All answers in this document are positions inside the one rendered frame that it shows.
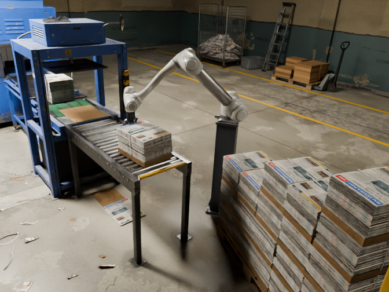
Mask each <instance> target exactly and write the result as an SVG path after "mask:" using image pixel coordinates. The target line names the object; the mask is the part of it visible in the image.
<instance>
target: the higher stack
mask: <svg viewBox="0 0 389 292"><path fill-rule="evenodd" d="M323 205H324V206H325V207H326V208H327V209H328V210H330V211H331V212H332V213H333V214H334V215H335V216H337V217H338V218H339V219H341V220H342V221H343V222H344V223H345V224H346V225H348V226H349V227H350V228H351V229H352V230H353V231H355V232H356V233H357V234H359V235H360V236H361V237H362V238H364V239H368V238H372V237H375V236H380V235H384V234H387V233H389V167H386V166H385V167H375V168H371V169H365V170H362V171H361V170H360V169H358V170H357V171H351V172H346V173H339V174H333V175H331V177H330V180H329V186H328V189H327V195H326V198H325V203H324V204H323ZM320 215H321V216H320V219H319V222H318V224H317V229H316V230H317V233H316V237H315V241H316V242H317V243H318V244H319V245H320V246H321V247H322V248H323V249H324V250H325V251H326V252H327V253H328V254H329V255H330V256H331V257H332V258H333V259H334V260H335V261H336V262H337V263H338V264H339V265H340V266H341V267H342V268H343V269H344V270H345V271H346V272H347V273H348V274H349V275H350V276H351V278H352V277H355V276H358V275H362V274H365V273H368V272H372V271H375V270H377V269H380V271H381V270H382V268H384V267H388V266H389V240H385V241H382V242H378V243H374V244H370V245H367V246H363V247H362V246H361V245H360V244H359V243H357V242H356V241H355V240H354V239H353V238H352V237H350V236H349V235H348V234H347V233H345V231H344V230H342V229H341V228H340V227H338V226H337V225H336V224H335V223H334V222H333V221H332V220H330V219H329V218H328V217H327V216H326V215H325V214H324V213H321V214H320ZM306 272H307V273H308V274H309V275H310V276H311V277H312V278H313V280H314V281H315V282H316V283H317V284H318V285H319V286H320V288H321V289H322V290H323V291H324V292H379V291H380V288H381V285H382V283H383V280H384V277H385V275H386V273H382V274H380V275H376V276H373V277H371V278H367V279H364V280H360V281H357V282H354V283H350V284H349V282H348V281H347V280H346V279H345V278H344V277H343V276H342V275H341V274H340V273H339V272H338V271H337V270H336V269H335V268H334V267H333V266H332V265H331V264H330V263H329V262H328V261H327V260H326V259H325V258H324V257H323V256H322V255H321V254H320V253H319V252H318V251H317V250H316V249H315V248H314V247H313V246H312V248H311V255H310V259H309V262H308V264H307V267H306ZM301 292H318V291H317V290H316V289H315V288H314V287H313V286H312V285H311V283H310V282H309V281H308V280H307V279H306V278H305V277H304V282H303V284H302V289H301Z"/></svg>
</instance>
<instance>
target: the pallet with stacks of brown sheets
mask: <svg viewBox="0 0 389 292"><path fill-rule="evenodd" d="M328 67H329V63H325V62H322V61H316V60H310V61H309V59H304V58H301V57H295V56H293V57H287V58H286V63H285V65H281V66H277V67H276V70H275V74H272V75H271V80H273V81H277V82H281V83H286V84H288V85H292V86H296V87H301V88H303V89H307V90H313V87H314V86H315V85H317V86H319V85H320V83H321V82H322V80H323V79H324V78H325V76H326V75H327V74H328ZM278 77H279V78H284V79H288V82H284V81H280V80H278ZM295 82H300V83H304V84H306V87H304V86H299V85H296V84H295Z"/></svg>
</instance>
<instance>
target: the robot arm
mask: <svg viewBox="0 0 389 292"><path fill-rule="evenodd" d="M180 68H183V69H184V71H186V72H187V73H188V74H189V75H190V76H194V77H195V78H196V79H197V80H198V81H199V82H200V83H201V84H202V85H203V86H204V87H205V88H206V89H207V90H208V91H209V92H210V93H211V94H212V95H213V96H214V97H215V98H216V99H217V100H218V101H219V102H220V103H221V114H220V115H215V118H218V120H217V122H223V123H232V124H235V125H236V124H237V122H242V121H243V120H245V119H246V117H247V116H248V110H247V108H246V106H245V105H244V104H243V103H242V102H241V101H240V99H239V96H238V94H237V93H236V92H234V91H226V90H225V89H224V88H223V87H222V86H221V85H220V84H219V83H218V82H217V81H216V80H215V79H214V78H213V77H212V76H211V75H210V74H209V73H208V72H207V71H206V70H205V69H204V68H203V64H202V63H201V61H200V60H199V59H198V58H197V57H196V54H195V51H194V50H193V49H192V48H187V49H185V50H183V51H181V52H180V53H178V54H177V55H176V56H175V57H174V58H173V59H172V60H171V61H170V62H169V63H168V64H167V65H166V66H165V67H164V68H163V69H162V70H161V71H160V72H159V73H158V74H157V75H156V76H155V77H154V78H153V79H152V80H151V82H150V83H149V84H148V85H147V87H146V88H145V89H144V90H142V91H141V92H139V93H136V91H135V88H134V87H132V86H128V87H125V89H124V96H123V98H124V105H125V111H126V116H127V117H126V119H125V120H124V122H125V124H126V125H128V123H129V124H131V123H135V122H137V119H138V118H137V117H135V111H136V110H137V109H138V108H139V106H140V105H141V104H142V101H143V99H144V98H145V97H146V96H147V95H148V94H149V93H150V92H151V91H152V90H153V89H154V88H155V87H156V86H157V85H158V84H159V83H160V81H161V80H162V79H163V78H165V77H166V76H167V75H169V74H170V73H172V72H174V71H176V70H179V69H180ZM127 121H128V123H127Z"/></svg>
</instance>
